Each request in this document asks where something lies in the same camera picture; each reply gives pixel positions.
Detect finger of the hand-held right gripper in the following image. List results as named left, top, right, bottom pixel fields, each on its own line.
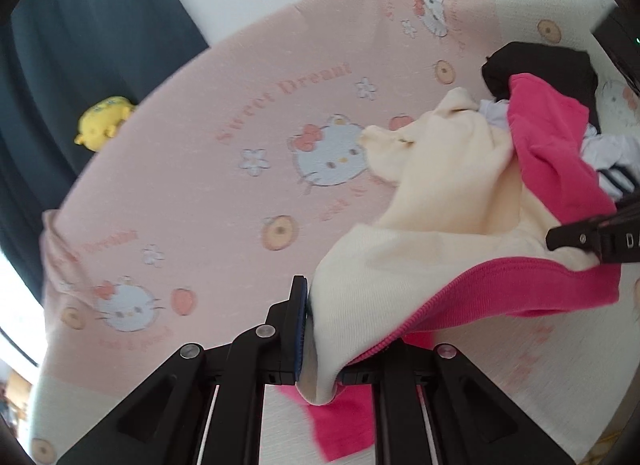
left=546, top=217, right=603, bottom=252

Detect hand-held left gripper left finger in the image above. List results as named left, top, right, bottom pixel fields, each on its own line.
left=55, top=275, right=310, bottom=465

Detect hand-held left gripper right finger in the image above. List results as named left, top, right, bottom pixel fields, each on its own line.
left=340, top=337, right=576, bottom=465

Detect pink and cream T-shirt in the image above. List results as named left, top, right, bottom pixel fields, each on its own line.
left=295, top=72, right=621, bottom=461

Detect white garment with navy trim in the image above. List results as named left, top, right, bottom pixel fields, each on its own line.
left=477, top=97, right=640, bottom=196

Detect black garment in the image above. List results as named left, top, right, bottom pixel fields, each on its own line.
left=481, top=42, right=601, bottom=130

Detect cat print sofa blanket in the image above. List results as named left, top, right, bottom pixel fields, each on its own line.
left=27, top=0, right=640, bottom=465

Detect bright window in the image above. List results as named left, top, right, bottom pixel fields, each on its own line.
left=0, top=250, right=51, bottom=371

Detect yellow plush toy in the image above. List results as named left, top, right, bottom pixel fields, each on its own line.
left=75, top=96, right=136, bottom=150

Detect dark curtain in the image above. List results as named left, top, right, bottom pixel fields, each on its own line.
left=0, top=0, right=211, bottom=296

